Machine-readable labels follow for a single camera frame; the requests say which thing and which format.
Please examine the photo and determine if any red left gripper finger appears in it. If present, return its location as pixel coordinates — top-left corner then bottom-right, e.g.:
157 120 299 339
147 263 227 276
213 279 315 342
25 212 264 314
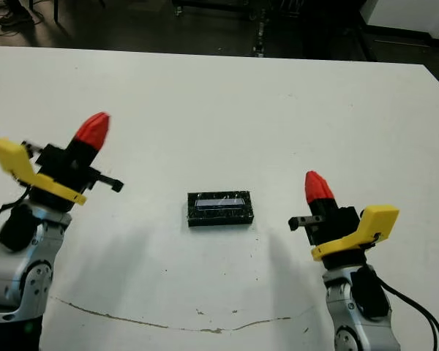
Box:
82 112 112 170
64 112 102 169

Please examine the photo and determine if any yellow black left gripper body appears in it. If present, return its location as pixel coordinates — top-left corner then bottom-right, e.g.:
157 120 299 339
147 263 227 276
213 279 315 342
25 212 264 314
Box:
0 137 125 213

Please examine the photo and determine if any white cabinet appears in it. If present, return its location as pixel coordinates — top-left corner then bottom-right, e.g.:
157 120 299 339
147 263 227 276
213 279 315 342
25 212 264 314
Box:
365 0 439 37

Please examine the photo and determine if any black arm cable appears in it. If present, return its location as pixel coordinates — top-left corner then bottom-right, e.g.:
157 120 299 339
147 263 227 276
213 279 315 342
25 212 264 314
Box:
0 186 34 238
378 281 439 351

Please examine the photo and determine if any black metal rack frame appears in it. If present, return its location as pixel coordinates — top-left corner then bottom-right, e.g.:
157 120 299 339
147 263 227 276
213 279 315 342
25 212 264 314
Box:
171 0 376 61

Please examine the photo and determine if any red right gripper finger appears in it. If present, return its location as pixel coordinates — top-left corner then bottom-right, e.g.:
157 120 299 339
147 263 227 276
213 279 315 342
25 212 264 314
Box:
304 170 325 219
309 170 340 219

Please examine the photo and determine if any dark shoe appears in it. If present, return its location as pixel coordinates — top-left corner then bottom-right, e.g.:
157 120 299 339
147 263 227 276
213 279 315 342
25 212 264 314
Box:
0 14 34 27

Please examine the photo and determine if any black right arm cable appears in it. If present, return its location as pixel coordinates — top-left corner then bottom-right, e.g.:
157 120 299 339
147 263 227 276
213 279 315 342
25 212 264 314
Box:
378 281 439 351

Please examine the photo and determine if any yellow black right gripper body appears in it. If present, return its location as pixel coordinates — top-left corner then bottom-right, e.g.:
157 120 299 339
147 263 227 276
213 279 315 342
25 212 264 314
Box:
288 205 400 270

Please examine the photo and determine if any grey floor cable strip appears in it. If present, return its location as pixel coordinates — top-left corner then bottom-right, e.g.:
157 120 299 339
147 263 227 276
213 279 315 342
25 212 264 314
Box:
254 20 269 56

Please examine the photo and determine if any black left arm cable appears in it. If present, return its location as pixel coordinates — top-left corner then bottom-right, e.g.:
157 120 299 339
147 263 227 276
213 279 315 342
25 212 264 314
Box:
0 186 34 238

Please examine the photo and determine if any glossy black box lid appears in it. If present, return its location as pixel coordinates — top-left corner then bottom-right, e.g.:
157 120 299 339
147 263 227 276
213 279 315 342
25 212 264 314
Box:
186 189 256 228

